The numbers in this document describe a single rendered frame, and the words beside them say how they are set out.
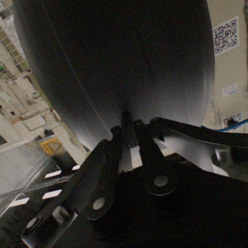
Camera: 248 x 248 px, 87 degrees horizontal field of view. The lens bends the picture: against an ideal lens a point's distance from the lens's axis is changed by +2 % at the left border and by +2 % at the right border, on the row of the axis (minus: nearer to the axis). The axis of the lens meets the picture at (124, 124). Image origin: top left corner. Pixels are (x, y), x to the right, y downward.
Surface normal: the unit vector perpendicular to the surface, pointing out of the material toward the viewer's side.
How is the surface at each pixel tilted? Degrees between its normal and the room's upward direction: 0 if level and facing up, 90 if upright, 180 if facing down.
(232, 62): 90
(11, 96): 90
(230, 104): 90
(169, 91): 82
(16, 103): 90
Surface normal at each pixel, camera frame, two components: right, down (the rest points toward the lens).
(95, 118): 0.11, 0.48
